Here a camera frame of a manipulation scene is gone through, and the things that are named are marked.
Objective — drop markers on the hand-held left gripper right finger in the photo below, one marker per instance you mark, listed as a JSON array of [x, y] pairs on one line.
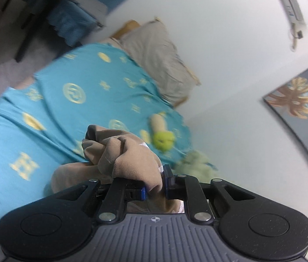
[[167, 180]]

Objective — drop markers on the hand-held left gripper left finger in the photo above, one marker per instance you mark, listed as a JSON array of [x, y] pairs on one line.
[[143, 193]]

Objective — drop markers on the tan printed t-shirt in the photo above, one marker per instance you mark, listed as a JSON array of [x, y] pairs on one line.
[[132, 155]]

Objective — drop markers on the green fleece blanket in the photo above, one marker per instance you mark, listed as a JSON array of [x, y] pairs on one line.
[[195, 163]]

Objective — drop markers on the green and beige plush toy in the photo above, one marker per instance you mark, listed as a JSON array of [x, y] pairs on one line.
[[165, 139]]

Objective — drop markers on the teal printed bedsheet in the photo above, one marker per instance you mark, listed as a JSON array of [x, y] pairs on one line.
[[96, 109]]

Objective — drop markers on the cream pillow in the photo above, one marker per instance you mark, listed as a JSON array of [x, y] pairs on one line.
[[193, 77]]

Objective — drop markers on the grey pillow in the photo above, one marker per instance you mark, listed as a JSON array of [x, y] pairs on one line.
[[154, 54]]

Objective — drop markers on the grey seat cushion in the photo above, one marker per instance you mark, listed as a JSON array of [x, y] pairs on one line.
[[88, 2]]

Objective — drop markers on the framed leaf wall picture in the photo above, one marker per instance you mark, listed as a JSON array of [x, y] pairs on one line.
[[301, 98]]

